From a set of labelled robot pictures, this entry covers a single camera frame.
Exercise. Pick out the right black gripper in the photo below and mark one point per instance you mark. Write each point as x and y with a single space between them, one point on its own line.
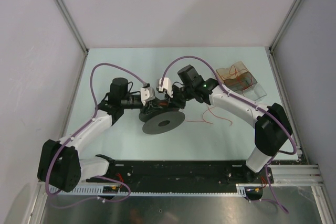
174 102

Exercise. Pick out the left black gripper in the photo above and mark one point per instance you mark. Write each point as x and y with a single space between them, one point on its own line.
150 104

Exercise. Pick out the black cable spool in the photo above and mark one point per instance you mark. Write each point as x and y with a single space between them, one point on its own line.
162 120

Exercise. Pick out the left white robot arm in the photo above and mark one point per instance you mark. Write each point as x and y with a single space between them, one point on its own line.
60 163

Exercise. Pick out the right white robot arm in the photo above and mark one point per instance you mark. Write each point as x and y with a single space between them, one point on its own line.
270 122

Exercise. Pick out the clear plastic bin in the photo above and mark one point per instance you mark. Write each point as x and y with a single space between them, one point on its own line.
247 86

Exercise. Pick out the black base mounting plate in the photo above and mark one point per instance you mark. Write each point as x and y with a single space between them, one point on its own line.
183 176

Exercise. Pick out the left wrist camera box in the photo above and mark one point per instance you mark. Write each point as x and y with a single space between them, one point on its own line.
146 94

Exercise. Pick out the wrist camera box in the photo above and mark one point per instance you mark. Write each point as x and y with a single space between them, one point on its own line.
146 94
164 85

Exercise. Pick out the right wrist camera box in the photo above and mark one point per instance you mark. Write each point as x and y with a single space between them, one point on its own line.
164 85

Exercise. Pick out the left aluminium frame post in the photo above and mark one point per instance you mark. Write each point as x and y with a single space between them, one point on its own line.
61 5

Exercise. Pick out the aluminium frame post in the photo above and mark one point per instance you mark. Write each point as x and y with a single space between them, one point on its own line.
294 8
61 5

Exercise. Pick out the grey slotted cable duct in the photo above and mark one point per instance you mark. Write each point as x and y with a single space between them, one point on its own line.
107 190

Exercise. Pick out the aluminium front rail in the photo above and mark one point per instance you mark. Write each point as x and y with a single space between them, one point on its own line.
296 175

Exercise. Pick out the right aluminium frame post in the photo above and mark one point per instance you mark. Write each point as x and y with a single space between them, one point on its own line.
294 8

